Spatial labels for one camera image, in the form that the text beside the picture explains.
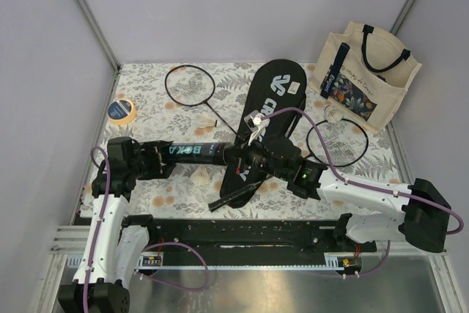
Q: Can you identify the cream canvas tote bag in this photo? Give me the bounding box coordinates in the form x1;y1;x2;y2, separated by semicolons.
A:
309;21;421;134

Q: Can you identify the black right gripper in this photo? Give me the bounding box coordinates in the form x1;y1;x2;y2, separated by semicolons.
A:
215;131;289;181

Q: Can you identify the white shuttlecock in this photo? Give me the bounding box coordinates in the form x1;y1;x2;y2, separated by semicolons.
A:
197;114;218;129
324;105;343;124

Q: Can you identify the aluminium frame post left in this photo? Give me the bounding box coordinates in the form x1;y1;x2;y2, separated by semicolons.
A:
74;0;121;73

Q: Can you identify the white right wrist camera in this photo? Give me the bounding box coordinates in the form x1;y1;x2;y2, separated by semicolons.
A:
244;111;270;145

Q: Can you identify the black Crossway racket cover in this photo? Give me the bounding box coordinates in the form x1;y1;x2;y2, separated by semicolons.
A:
219;59;308;208

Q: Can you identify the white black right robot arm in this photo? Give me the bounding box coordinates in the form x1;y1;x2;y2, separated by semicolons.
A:
237;139;451;253

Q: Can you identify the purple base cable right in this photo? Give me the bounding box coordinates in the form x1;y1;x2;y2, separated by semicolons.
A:
344;241;391;279

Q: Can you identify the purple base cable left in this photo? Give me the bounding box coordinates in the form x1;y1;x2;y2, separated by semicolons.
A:
137;241;212;291

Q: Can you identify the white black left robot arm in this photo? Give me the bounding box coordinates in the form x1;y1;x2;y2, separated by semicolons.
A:
57;137;174;312

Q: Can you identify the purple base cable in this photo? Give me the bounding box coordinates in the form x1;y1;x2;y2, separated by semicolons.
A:
344;241;391;279
137;241;212;291

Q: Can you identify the floral patterned table mat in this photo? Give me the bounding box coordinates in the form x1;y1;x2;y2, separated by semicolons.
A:
102;59;407;221

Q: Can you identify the black badminton racket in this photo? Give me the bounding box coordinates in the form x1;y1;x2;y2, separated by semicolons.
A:
163;64;240;137
224;119;369;199

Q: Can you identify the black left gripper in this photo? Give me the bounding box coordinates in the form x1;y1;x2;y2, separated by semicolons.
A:
128;141;179;179

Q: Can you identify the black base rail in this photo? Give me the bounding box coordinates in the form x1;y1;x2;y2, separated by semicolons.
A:
126;215;377;273

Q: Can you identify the black badminton racket right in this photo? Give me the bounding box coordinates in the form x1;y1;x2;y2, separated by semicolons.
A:
224;119;369;199

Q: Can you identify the yellow masking tape roll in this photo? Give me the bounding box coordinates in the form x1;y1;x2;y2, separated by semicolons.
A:
107;98;136;125

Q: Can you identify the black badminton racket left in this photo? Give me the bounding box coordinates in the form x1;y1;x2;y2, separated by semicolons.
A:
163;64;240;137

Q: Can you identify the black Boka shuttlecock tube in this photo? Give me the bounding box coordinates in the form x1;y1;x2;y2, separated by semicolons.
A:
158;142;233;166

